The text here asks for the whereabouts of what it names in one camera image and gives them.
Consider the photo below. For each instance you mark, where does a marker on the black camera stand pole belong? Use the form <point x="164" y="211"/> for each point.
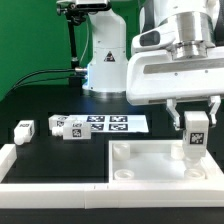
<point x="75" y="17"/>

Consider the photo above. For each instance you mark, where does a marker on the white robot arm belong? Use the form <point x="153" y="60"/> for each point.
<point x="174" y="58"/>

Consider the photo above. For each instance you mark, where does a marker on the white square table top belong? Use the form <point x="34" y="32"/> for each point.
<point x="152" y="160"/>

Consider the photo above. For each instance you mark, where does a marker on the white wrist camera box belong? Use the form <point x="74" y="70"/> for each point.
<point x="155" y="39"/>

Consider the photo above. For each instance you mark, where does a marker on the overhead camera on stand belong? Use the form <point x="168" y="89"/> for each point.
<point x="86" y="5"/>

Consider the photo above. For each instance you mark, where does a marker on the white U-shaped fence frame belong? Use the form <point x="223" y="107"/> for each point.
<point x="207" y="192"/>

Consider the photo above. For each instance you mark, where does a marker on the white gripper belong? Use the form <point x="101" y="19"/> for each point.
<point x="155" y="78"/>

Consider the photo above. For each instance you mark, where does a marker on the white marker sheet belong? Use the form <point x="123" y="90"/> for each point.
<point x="116" y="123"/>

